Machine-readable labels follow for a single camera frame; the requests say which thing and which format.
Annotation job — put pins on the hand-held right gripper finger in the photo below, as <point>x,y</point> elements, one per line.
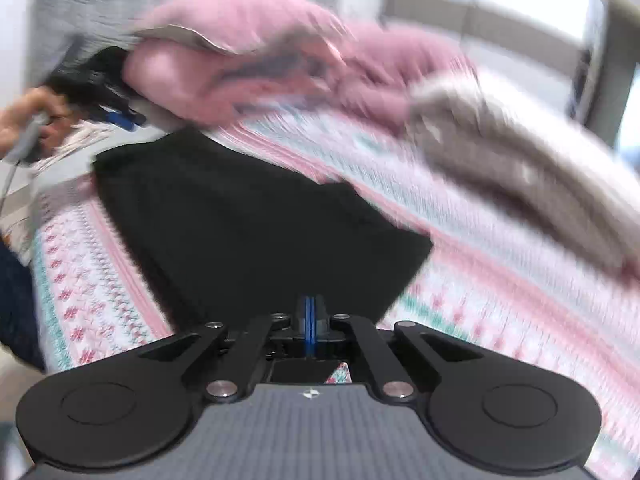
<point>306,320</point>
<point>314,320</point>

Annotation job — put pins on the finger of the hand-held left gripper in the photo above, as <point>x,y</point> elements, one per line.
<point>125,121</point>

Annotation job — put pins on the black pants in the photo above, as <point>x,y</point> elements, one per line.
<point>240,220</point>

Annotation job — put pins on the person's left hand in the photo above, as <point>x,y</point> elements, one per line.
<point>20,107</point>

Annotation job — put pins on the grey quilted headboard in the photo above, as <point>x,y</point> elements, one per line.
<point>100,0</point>

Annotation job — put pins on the pink patterned comforter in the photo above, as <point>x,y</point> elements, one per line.
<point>210,85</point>

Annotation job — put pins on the pink pillow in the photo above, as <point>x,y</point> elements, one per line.
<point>240,15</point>

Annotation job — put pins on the patterned bed sheet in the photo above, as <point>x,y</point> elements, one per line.
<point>500,300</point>

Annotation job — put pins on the person's leg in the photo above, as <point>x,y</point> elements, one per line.
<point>17,305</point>

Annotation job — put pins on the white and grey wardrobe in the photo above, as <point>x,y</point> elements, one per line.
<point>500,5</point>

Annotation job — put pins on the beige tall shelf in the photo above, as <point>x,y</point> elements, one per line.
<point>610,60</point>

